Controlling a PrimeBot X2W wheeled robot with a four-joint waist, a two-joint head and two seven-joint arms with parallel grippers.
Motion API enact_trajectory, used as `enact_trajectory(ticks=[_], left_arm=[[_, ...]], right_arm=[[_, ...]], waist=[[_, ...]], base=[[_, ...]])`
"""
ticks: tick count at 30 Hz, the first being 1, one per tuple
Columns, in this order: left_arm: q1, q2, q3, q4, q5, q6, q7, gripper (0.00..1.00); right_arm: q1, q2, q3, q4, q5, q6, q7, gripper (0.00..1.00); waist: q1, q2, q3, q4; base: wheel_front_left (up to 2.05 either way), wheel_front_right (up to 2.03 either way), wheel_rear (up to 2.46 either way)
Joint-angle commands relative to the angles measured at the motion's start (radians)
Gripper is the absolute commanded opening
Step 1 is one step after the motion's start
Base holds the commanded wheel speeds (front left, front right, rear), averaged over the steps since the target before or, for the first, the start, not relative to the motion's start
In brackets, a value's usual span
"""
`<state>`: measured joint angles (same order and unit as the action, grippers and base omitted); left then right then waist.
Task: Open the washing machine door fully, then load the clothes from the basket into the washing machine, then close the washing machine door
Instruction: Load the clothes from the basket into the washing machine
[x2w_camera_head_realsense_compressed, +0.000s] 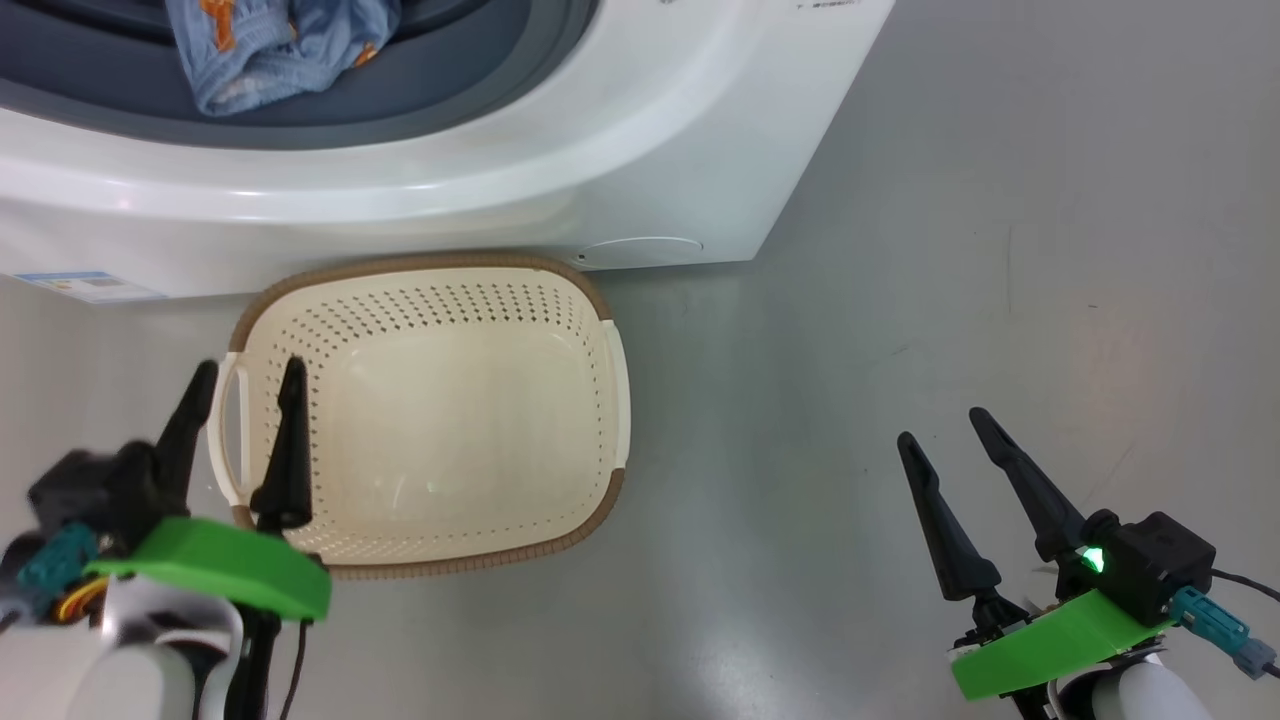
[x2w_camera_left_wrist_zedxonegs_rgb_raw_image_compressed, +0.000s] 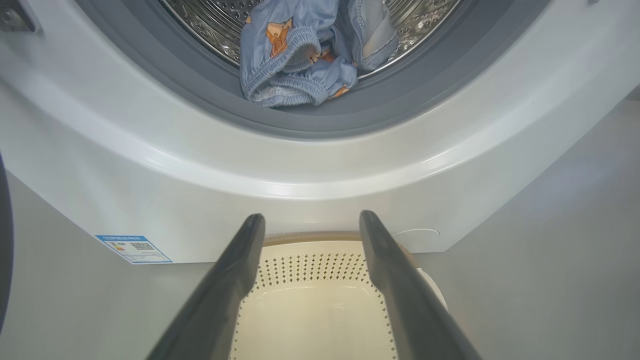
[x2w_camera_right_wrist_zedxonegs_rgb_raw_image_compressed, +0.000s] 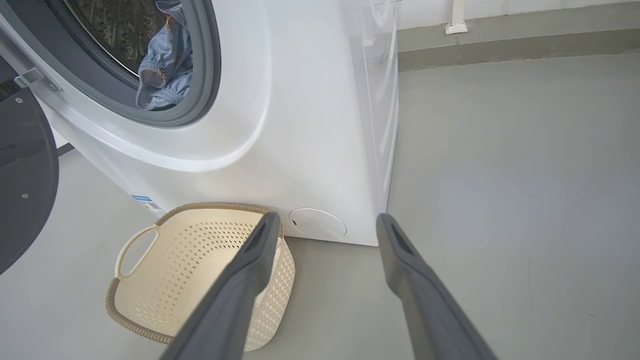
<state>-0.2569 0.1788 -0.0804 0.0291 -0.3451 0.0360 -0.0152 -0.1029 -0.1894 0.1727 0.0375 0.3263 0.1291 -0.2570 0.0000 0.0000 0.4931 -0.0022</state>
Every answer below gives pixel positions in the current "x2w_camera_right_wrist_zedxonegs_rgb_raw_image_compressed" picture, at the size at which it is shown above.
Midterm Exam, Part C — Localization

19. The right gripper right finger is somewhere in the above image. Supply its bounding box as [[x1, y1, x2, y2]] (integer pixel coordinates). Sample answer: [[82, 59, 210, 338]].
[[376, 213, 499, 360]]

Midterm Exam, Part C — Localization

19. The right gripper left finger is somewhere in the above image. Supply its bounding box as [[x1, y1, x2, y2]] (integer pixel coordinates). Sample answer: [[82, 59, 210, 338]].
[[159, 211, 281, 360]]

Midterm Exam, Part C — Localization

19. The black round glass washer door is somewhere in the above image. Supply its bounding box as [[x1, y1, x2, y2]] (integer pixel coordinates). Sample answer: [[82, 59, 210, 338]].
[[0, 55, 60, 276]]

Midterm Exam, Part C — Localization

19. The blue garment orange print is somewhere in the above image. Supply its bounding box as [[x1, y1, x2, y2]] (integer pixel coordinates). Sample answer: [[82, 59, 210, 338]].
[[136, 0, 194, 112]]

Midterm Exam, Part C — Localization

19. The white front-load washing machine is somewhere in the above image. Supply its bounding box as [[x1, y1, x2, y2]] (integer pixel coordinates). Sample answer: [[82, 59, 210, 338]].
[[0, 0, 401, 247]]

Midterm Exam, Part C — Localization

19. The metal door hinge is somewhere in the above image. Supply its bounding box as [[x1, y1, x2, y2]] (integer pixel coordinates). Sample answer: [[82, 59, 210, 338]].
[[0, 17, 60, 94]]

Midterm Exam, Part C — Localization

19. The cream laundry basket brown rim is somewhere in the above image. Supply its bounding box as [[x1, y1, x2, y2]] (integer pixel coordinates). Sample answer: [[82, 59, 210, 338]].
[[105, 202, 297, 352]]

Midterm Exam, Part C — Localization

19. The round white filter cover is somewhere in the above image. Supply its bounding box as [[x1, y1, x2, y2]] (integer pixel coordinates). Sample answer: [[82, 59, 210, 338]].
[[288, 208, 348, 241]]

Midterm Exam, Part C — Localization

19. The blue energy label sticker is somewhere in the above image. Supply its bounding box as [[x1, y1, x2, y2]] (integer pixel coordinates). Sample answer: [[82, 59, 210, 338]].
[[131, 194, 167, 219]]

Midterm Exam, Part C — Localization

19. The perforated steel drum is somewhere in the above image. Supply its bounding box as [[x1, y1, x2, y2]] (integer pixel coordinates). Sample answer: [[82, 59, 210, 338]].
[[45, 0, 168, 76]]

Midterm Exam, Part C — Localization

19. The white post base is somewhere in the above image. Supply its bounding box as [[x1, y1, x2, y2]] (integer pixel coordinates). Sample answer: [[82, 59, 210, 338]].
[[445, 0, 469, 35]]

